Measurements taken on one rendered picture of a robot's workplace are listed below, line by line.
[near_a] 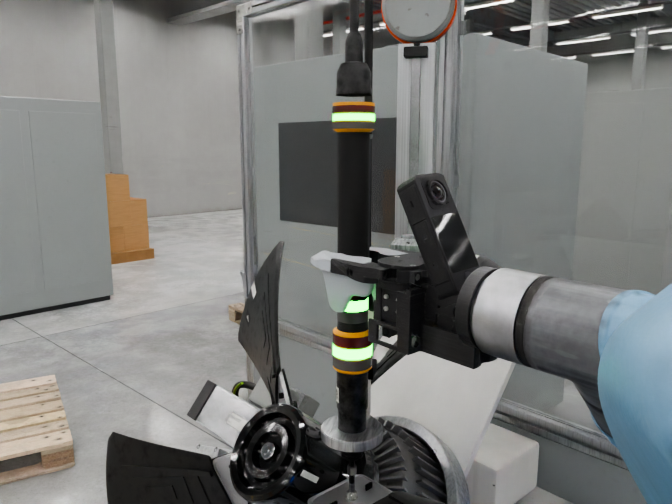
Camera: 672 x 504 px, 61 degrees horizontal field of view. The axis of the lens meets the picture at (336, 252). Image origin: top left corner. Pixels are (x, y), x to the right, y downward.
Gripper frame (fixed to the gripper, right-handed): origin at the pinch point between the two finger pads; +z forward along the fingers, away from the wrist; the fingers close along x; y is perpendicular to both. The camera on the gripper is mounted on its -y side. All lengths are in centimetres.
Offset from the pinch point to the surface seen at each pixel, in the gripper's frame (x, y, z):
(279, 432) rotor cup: -3.7, 22.6, 5.9
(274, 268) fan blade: 10.1, 7.6, 25.5
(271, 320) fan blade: 6.3, 14.2, 21.1
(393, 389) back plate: 27.4, 29.5, 15.3
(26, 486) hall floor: 16, 150, 236
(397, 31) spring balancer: 54, -35, 40
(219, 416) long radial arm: 7, 36, 38
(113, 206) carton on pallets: 266, 78, 755
